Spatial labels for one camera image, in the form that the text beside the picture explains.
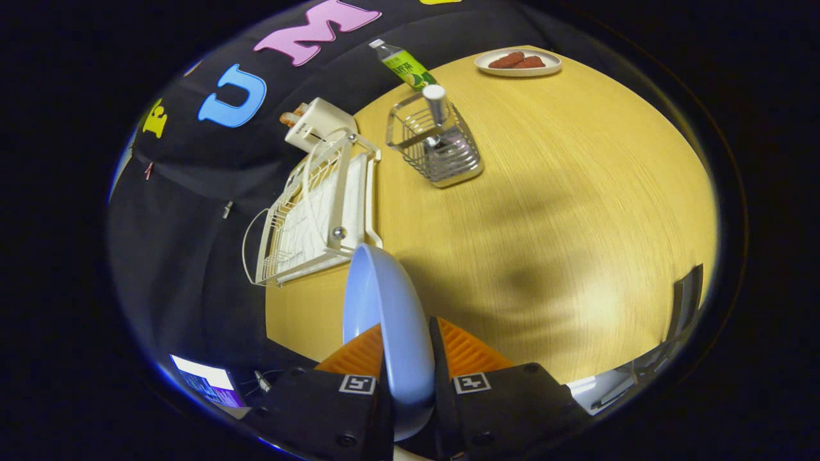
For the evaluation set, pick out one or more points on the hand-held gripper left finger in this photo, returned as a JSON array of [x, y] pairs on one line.
[[320, 416]]

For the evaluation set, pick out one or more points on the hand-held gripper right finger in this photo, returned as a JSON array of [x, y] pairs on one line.
[[439, 358]]

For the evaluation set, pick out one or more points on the blue plate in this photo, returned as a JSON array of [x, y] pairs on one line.
[[384, 307]]

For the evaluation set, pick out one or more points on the white oval dish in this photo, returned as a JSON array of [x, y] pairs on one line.
[[519, 70]]

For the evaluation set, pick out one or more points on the lit computer screen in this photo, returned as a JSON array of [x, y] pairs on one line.
[[205, 378]]

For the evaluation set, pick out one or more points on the black backdrop cloth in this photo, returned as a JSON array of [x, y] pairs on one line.
[[192, 256]]

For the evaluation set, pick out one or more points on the white clip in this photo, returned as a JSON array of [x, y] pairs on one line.
[[227, 210]]

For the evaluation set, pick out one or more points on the black chair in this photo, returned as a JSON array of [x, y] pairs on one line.
[[685, 301]]

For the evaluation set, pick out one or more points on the white toaster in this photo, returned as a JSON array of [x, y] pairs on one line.
[[320, 121]]

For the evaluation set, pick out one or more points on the brown toast slice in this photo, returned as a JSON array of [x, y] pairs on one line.
[[288, 119], [300, 109]]

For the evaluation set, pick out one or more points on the green label drink bottle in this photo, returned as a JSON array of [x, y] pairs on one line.
[[407, 66]]

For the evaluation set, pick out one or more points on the pink clip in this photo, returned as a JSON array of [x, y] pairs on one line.
[[148, 170]]

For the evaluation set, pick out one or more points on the brown sausage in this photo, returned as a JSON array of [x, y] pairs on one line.
[[532, 62], [506, 60]]

